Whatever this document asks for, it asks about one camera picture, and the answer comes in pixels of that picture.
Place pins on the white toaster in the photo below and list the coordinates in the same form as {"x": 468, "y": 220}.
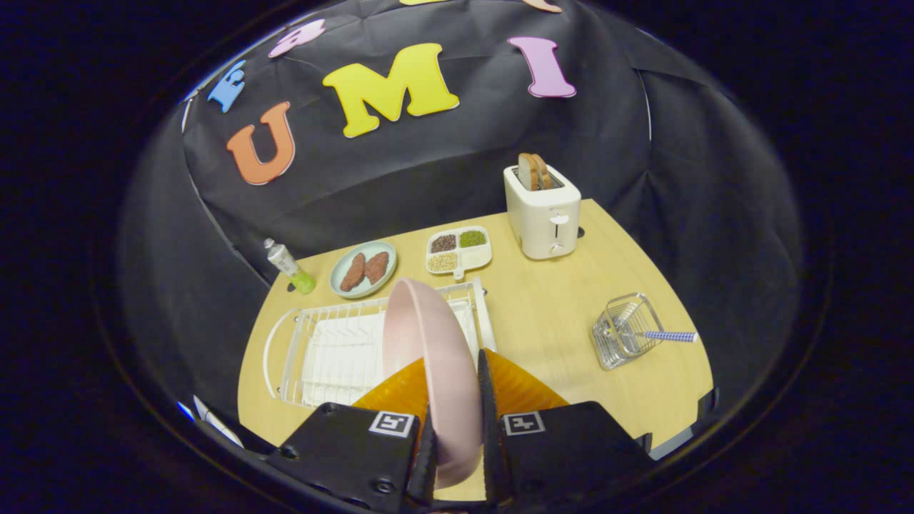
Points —
{"x": 543, "y": 221}

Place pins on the white drain mat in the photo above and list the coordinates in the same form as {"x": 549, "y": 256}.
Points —
{"x": 343, "y": 357}

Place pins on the brown meat patty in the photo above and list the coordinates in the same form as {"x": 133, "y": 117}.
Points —
{"x": 352, "y": 273}
{"x": 377, "y": 267}

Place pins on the brown bread slice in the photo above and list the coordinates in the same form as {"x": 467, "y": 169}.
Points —
{"x": 526, "y": 171}
{"x": 543, "y": 171}

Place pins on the white divided grain dish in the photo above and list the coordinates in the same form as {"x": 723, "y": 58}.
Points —
{"x": 477, "y": 257}

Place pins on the light green plate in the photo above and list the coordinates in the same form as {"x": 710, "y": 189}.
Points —
{"x": 360, "y": 289}

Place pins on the pink plate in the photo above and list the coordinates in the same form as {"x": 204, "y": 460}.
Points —
{"x": 435, "y": 357}

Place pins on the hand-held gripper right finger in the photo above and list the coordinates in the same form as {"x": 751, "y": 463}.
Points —
{"x": 489, "y": 442}

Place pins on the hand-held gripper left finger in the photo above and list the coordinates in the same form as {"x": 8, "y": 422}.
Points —
{"x": 425, "y": 471}

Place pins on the green dish soap bottle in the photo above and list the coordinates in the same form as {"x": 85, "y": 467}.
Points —
{"x": 285, "y": 263}

